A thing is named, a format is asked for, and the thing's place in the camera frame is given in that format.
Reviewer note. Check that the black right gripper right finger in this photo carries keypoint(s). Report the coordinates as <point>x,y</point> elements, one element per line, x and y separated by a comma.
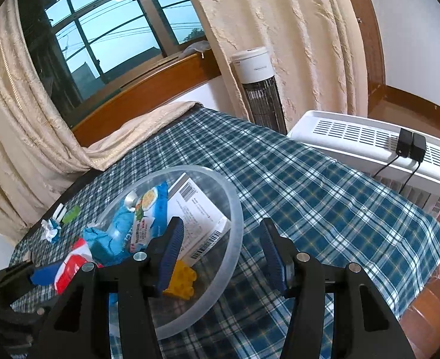
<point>364,324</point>

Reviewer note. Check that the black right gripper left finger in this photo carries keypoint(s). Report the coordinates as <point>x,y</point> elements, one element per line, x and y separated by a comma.
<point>78,324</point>

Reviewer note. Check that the red white wrapper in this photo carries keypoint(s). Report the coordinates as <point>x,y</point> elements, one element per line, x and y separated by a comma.
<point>60,274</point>

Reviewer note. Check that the small blue packet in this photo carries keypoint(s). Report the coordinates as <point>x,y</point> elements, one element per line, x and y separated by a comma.
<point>109,247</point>

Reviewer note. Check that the white blue wrapper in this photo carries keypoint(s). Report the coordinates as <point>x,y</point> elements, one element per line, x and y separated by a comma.
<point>50,231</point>

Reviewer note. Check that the orange yellow toy brick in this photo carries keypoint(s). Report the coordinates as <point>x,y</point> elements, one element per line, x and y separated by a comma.
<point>181,282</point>

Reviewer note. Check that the clear plastic bowl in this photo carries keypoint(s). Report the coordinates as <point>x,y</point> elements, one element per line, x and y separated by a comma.
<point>215,269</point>

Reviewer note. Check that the blue snack packet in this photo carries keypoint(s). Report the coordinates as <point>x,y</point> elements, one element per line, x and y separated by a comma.
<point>150,217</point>

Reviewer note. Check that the white medicine box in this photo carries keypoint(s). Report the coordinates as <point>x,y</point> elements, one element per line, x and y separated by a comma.
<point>204,224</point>

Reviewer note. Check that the plaid blue bedsheet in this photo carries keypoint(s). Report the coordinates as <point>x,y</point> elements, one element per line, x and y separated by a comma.
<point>328,210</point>

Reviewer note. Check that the white flat radiator heater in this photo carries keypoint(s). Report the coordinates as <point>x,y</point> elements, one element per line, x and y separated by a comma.
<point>369,146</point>

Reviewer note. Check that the cream patterned curtain left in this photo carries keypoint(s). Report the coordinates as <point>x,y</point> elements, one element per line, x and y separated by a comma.
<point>39,155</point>

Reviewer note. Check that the black power adapter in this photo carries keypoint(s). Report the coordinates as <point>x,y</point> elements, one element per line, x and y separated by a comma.
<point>404,143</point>
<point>418,147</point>

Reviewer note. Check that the white tower heater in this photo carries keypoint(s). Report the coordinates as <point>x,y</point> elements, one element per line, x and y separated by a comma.
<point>257,77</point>

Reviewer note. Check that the wooden window sill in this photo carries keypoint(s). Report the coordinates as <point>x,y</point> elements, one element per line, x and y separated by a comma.
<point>144,96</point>

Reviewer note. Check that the white rag on sill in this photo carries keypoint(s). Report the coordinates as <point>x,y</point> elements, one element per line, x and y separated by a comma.
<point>198,47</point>

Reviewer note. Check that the cream curtain right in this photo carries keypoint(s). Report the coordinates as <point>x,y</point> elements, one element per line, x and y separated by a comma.
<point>316,49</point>

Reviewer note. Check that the window with dark frame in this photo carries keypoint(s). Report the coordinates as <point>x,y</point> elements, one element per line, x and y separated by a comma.
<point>87,51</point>

